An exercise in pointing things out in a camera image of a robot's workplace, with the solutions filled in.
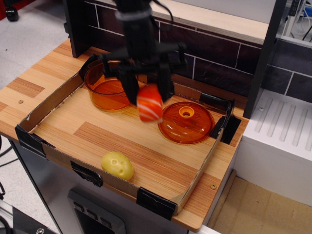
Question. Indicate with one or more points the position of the dark grey right post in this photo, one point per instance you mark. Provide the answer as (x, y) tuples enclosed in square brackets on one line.
[(267, 48)]

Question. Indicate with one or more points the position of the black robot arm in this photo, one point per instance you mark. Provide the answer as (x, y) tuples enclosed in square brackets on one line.
[(132, 10)]

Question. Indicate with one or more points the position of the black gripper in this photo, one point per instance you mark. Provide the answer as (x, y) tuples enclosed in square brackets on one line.
[(141, 54)]

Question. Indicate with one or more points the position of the dark grey left post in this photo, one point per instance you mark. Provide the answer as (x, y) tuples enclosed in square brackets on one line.
[(77, 26)]

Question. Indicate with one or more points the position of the yellow toy potato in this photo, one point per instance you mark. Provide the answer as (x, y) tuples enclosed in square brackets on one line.
[(117, 164)]

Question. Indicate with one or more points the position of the orange transparent plastic pot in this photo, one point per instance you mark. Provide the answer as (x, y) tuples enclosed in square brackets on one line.
[(105, 93)]

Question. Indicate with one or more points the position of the dark grey post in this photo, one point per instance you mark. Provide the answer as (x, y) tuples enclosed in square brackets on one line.
[(77, 26), (267, 48)]

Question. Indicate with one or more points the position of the grey oven control panel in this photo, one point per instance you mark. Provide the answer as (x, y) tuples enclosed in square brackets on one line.
[(94, 219)]

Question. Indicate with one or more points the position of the cardboard fence with black tape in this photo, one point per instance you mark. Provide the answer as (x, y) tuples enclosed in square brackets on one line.
[(68, 130)]

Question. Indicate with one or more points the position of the orange salmon sushi toy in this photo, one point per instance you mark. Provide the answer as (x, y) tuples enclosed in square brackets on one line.
[(149, 103)]

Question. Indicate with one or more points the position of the orange transparent pot lid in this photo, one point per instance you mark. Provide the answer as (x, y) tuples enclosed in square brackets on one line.
[(186, 123)]

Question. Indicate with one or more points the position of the black caster wheel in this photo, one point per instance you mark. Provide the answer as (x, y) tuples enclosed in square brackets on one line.
[(12, 14)]

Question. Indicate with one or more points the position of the white ribbed drainer block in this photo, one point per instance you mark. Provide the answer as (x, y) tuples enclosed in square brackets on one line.
[(275, 152)]

